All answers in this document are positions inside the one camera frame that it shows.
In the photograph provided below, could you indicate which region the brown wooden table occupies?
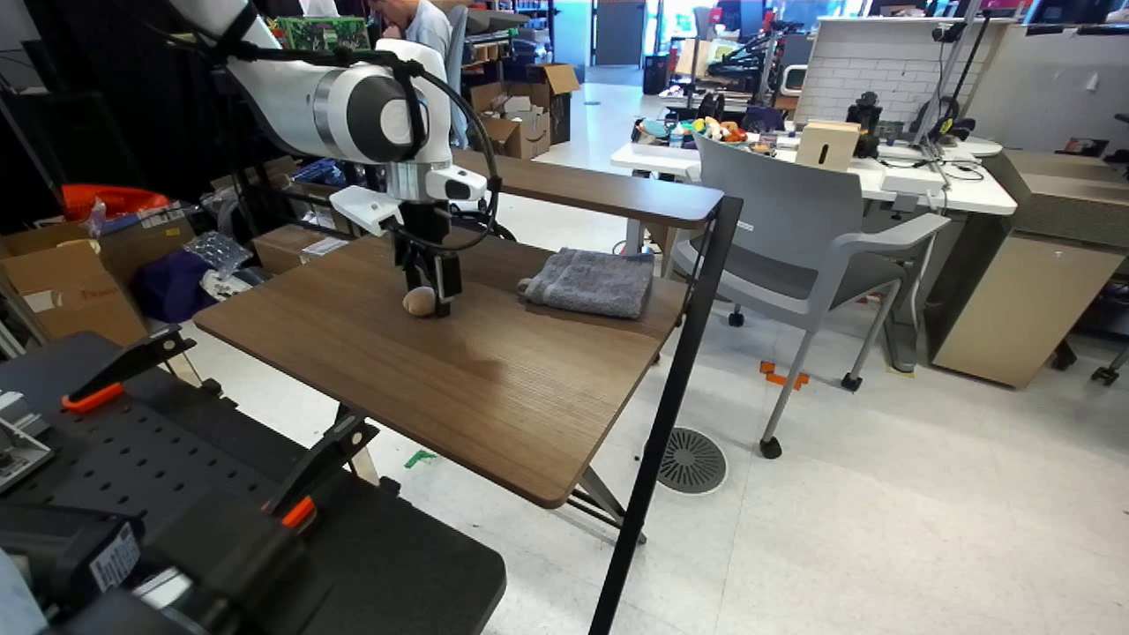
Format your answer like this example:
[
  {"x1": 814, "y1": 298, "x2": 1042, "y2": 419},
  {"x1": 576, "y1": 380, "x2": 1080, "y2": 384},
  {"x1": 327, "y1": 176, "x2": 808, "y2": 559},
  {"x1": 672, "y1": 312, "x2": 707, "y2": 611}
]
[{"x1": 333, "y1": 191, "x2": 747, "y2": 635}]

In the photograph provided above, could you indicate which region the beige cabinet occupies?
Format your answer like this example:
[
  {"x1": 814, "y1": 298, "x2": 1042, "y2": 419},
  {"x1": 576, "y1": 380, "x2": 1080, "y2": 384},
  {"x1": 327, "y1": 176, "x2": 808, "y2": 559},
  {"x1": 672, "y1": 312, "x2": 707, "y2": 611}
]
[{"x1": 933, "y1": 148, "x2": 1129, "y2": 393}]

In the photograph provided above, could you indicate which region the large open cardboard box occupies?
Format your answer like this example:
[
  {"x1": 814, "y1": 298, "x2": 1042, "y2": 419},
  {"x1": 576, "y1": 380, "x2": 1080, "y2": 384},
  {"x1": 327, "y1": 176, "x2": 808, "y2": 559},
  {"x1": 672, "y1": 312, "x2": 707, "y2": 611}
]
[{"x1": 516, "y1": 64, "x2": 583, "y2": 148}]

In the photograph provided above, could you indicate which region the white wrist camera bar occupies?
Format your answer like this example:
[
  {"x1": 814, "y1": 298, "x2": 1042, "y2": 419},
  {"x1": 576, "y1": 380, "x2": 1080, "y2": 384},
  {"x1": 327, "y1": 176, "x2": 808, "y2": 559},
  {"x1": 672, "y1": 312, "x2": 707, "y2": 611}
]
[{"x1": 327, "y1": 163, "x2": 494, "y2": 240}]

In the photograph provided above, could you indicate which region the black storage rack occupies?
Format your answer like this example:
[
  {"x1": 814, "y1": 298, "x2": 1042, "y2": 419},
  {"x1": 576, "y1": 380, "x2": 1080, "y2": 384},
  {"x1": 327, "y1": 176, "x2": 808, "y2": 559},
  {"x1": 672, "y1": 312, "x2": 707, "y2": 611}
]
[{"x1": 162, "y1": 33, "x2": 403, "y2": 240}]

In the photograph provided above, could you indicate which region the wooden desk with clutter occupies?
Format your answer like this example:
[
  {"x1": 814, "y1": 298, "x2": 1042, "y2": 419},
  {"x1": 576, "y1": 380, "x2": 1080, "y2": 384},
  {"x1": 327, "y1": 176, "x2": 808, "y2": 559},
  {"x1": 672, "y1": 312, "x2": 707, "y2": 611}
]
[{"x1": 453, "y1": 145, "x2": 726, "y2": 230}]

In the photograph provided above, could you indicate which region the white pegboard partition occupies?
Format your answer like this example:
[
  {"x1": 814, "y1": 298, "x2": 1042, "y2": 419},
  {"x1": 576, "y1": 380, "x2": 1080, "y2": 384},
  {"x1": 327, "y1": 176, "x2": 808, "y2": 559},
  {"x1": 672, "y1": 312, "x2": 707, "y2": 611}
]
[{"x1": 793, "y1": 13, "x2": 1028, "y2": 129}]

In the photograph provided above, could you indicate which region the orange plastic bin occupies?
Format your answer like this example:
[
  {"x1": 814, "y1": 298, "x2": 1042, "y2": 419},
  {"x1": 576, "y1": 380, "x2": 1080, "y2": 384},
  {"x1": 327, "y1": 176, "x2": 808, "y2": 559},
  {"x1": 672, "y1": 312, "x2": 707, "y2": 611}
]
[{"x1": 55, "y1": 185, "x2": 174, "y2": 226}]

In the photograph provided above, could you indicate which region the green box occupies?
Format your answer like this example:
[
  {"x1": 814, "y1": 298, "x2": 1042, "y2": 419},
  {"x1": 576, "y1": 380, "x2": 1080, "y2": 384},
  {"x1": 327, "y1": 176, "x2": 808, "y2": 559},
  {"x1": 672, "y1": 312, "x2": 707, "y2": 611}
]
[{"x1": 278, "y1": 11, "x2": 372, "y2": 58}]

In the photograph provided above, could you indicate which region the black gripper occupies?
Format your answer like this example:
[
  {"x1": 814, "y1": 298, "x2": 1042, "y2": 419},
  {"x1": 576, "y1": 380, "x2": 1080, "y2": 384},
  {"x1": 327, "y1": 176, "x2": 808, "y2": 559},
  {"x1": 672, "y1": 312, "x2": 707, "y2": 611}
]
[{"x1": 389, "y1": 198, "x2": 467, "y2": 323}]

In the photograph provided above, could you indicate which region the black clamp orange handle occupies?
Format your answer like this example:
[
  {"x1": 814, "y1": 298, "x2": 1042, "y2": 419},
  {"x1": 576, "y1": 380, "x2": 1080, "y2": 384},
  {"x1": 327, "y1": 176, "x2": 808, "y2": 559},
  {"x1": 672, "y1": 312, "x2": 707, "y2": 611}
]
[
  {"x1": 261, "y1": 408, "x2": 381, "y2": 540},
  {"x1": 59, "y1": 328, "x2": 198, "y2": 415}
]

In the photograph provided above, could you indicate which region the small cardboard box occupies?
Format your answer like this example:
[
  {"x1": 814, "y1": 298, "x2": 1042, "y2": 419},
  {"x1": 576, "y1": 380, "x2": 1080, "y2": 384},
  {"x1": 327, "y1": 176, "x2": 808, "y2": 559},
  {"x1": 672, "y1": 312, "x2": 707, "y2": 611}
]
[{"x1": 468, "y1": 107, "x2": 556, "y2": 163}]

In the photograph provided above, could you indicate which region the grey plastic chair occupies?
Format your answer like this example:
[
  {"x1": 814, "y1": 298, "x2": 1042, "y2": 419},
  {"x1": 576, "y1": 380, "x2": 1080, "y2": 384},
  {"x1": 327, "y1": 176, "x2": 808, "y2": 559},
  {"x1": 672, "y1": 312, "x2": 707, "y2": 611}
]
[{"x1": 693, "y1": 137, "x2": 953, "y2": 461}]

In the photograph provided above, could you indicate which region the colourful toy pile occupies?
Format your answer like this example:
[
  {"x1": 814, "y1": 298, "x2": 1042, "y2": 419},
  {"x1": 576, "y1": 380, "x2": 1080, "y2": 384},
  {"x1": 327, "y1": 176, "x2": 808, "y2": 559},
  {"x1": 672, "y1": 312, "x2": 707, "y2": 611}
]
[{"x1": 633, "y1": 109, "x2": 755, "y2": 151}]

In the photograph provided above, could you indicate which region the white work table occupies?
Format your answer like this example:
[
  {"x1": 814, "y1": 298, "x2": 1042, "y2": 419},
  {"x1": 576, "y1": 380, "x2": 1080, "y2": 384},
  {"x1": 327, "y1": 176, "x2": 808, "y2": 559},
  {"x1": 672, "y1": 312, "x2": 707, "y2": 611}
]
[{"x1": 609, "y1": 129, "x2": 1021, "y2": 224}]

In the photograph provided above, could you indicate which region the flat cardboard box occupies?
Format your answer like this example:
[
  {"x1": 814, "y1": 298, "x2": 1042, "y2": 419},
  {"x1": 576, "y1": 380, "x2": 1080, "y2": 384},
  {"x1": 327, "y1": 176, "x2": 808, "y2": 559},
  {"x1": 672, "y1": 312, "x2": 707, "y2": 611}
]
[{"x1": 247, "y1": 224, "x2": 348, "y2": 278}]

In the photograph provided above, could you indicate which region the big brown cardboard box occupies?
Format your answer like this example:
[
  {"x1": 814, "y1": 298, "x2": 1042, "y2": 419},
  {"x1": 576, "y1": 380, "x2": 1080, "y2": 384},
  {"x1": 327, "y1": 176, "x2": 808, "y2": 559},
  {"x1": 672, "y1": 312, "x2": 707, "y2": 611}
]
[{"x1": 0, "y1": 224, "x2": 198, "y2": 350}]

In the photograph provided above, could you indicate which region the dark blue bag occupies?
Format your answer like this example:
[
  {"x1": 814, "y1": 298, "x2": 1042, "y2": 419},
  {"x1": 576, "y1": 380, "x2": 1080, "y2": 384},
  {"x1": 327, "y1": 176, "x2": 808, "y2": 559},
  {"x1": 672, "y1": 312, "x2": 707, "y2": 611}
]
[{"x1": 126, "y1": 248, "x2": 221, "y2": 328}]

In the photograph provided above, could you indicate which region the tan box with slot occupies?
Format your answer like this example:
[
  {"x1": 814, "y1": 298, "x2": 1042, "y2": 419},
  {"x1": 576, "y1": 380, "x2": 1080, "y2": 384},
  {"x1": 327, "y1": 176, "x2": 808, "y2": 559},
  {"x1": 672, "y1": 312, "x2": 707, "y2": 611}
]
[{"x1": 793, "y1": 116, "x2": 866, "y2": 174}]

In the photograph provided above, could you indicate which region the grey keypad device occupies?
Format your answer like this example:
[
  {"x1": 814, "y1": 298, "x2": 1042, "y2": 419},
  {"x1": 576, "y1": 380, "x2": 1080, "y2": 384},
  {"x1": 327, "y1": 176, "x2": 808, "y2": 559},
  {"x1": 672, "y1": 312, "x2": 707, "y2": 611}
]
[{"x1": 180, "y1": 230, "x2": 256, "y2": 278}]

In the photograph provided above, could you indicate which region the round tan cookie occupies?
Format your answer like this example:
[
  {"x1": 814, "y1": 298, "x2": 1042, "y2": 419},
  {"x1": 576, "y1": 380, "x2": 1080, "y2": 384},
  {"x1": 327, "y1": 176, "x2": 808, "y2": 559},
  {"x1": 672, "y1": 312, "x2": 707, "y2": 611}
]
[{"x1": 400, "y1": 285, "x2": 440, "y2": 323}]

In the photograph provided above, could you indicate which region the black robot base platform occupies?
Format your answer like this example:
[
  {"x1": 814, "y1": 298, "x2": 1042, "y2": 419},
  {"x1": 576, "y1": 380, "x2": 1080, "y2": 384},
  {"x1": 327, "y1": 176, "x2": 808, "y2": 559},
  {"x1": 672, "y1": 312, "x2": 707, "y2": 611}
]
[{"x1": 0, "y1": 332, "x2": 508, "y2": 635}]

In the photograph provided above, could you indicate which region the grey terry towel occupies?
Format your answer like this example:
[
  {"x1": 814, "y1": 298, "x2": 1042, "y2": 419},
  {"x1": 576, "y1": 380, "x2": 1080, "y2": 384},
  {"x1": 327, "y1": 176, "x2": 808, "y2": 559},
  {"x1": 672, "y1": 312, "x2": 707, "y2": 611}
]
[{"x1": 516, "y1": 248, "x2": 657, "y2": 323}]

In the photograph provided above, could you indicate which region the seated person white shirt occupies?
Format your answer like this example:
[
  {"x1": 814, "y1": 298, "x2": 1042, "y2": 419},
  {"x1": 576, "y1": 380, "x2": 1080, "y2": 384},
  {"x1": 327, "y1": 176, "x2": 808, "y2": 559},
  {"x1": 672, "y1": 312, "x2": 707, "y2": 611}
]
[{"x1": 372, "y1": 0, "x2": 455, "y2": 61}]

